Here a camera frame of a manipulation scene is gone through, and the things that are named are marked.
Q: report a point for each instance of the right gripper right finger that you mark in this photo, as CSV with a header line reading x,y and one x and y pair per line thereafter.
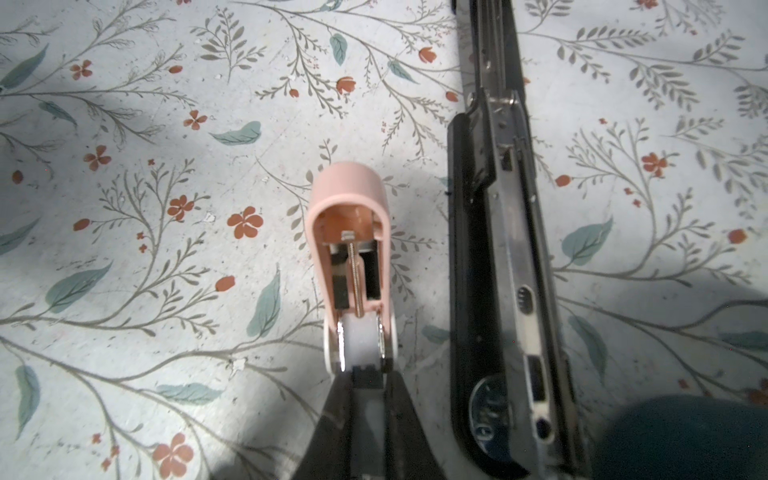
x,y
408,455

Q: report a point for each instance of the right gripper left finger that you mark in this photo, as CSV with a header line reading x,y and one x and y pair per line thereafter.
x,y
328,453

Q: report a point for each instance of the black stapler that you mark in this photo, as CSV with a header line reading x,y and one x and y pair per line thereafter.
x,y
513,409

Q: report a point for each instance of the teal plastic tray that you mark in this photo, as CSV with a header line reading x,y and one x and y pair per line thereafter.
x,y
684,437

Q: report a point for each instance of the floral patterned table mat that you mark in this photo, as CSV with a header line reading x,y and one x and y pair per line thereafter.
x,y
160,315

